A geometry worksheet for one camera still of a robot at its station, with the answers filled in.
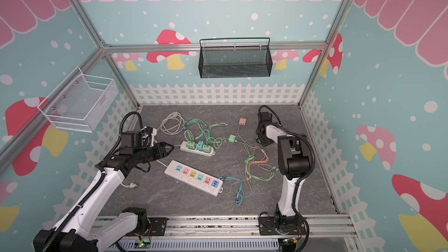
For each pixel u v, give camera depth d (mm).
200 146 918
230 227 758
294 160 539
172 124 1094
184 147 969
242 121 1092
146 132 711
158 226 745
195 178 851
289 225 682
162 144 714
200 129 1078
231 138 1017
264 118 841
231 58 948
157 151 698
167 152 722
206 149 918
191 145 930
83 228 411
